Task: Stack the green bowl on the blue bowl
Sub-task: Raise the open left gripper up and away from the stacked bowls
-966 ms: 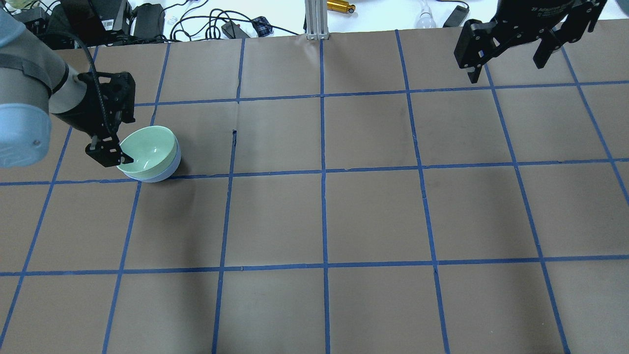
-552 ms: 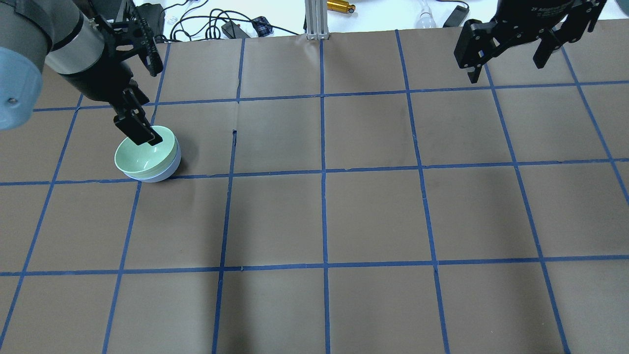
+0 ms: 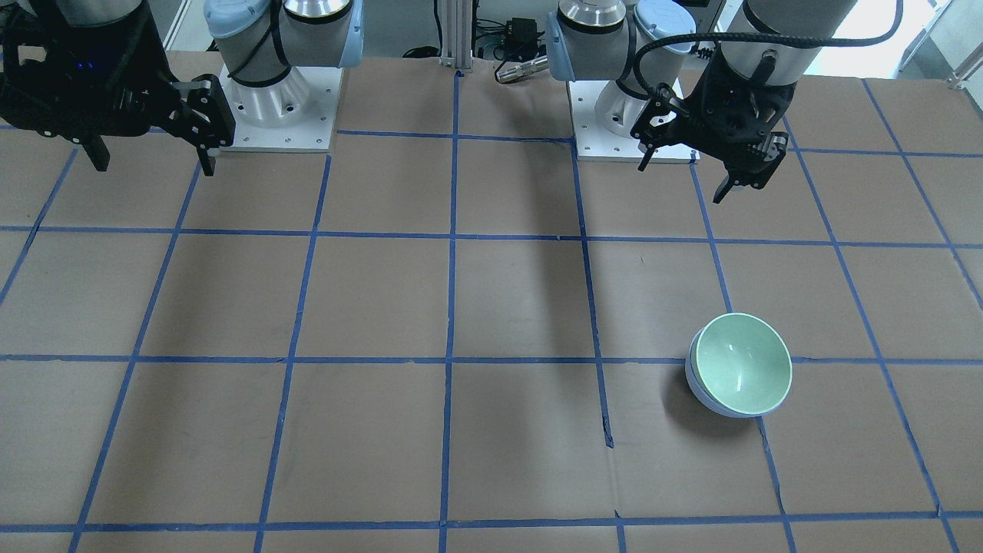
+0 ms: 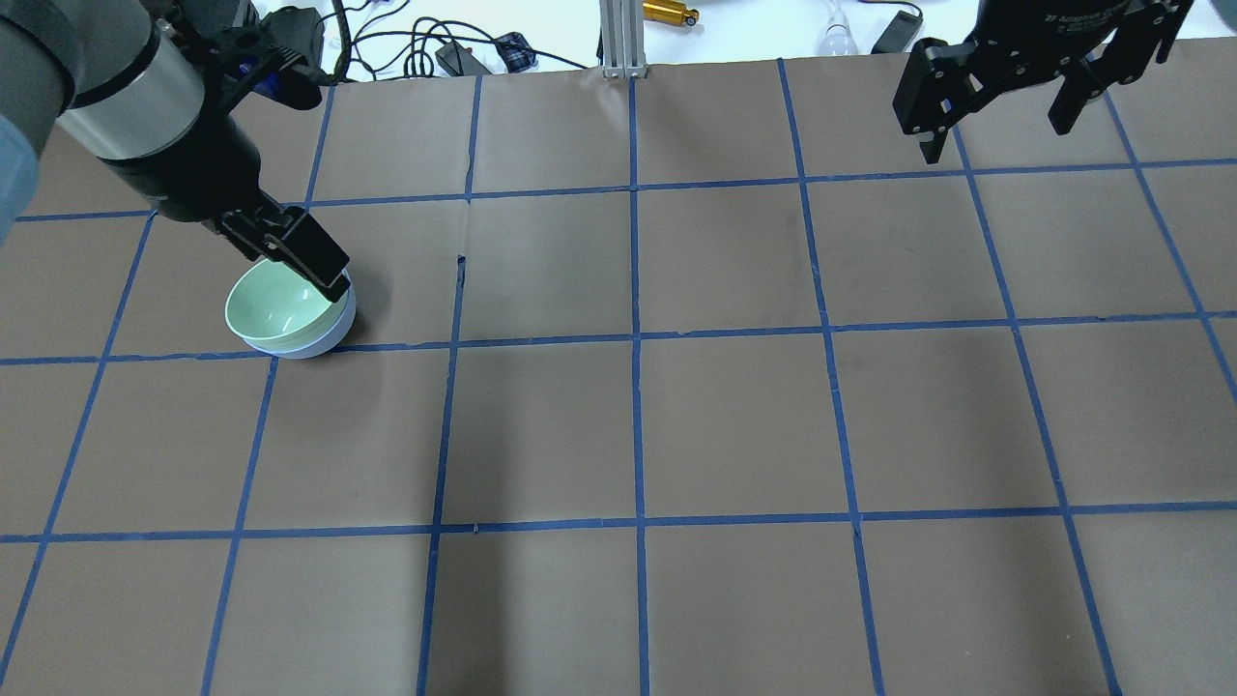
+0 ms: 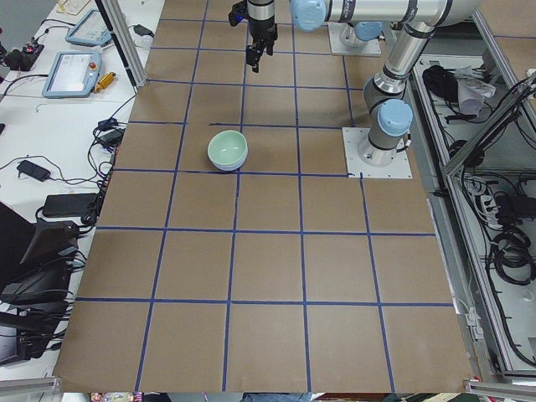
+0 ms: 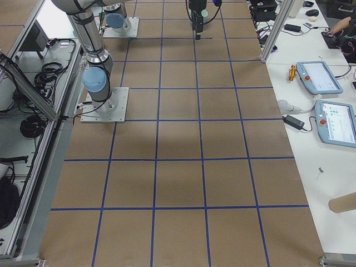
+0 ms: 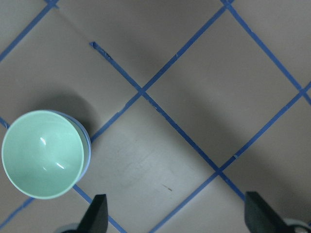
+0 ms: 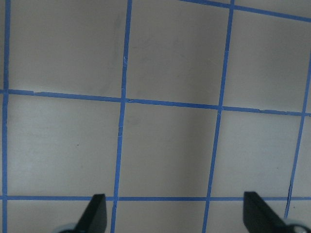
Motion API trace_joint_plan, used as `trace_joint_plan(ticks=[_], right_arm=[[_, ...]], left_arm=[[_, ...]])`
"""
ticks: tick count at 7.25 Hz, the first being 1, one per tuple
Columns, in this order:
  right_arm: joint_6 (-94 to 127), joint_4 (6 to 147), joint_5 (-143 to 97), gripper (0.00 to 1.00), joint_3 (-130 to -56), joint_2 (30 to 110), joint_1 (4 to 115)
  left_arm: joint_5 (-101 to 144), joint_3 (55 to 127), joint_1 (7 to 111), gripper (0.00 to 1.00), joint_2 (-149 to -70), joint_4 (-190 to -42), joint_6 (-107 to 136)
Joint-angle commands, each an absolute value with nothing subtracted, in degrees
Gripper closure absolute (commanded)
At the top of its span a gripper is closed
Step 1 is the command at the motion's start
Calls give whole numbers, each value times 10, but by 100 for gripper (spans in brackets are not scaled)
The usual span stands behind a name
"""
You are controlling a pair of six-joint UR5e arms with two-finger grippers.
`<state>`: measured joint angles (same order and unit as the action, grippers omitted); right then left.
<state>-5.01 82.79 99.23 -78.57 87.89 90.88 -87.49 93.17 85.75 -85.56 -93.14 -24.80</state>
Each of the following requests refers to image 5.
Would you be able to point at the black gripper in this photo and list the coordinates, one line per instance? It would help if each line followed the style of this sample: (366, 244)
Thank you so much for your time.
(262, 28)

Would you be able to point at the green bowl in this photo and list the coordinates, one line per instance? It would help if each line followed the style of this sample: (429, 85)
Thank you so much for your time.
(229, 142)

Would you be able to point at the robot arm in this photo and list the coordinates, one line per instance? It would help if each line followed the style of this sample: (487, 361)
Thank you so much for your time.
(390, 115)
(360, 33)

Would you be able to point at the blue bowl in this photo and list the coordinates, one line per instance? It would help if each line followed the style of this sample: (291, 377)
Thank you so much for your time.
(227, 162)

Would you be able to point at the metallic cylinder tool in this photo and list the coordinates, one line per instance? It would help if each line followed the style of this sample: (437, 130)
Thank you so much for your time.
(104, 82)

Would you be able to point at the teach pendant far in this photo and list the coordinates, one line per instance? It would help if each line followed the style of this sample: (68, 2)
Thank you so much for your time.
(90, 31)

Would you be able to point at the teach pendant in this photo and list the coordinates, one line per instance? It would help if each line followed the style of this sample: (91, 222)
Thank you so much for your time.
(73, 74)
(90, 31)

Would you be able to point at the teach pendant near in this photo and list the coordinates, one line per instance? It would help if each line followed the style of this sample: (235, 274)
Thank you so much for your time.
(73, 74)

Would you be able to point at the black power adapter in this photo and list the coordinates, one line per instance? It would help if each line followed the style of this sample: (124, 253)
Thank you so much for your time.
(68, 205)

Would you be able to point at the black laptop equipment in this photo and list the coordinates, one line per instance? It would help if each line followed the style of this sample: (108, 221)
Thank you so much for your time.
(37, 262)

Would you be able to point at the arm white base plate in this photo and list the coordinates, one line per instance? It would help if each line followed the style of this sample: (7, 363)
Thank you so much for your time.
(371, 49)
(364, 161)

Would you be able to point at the aluminium frame post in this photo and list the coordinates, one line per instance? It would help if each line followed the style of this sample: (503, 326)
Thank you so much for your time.
(115, 21)

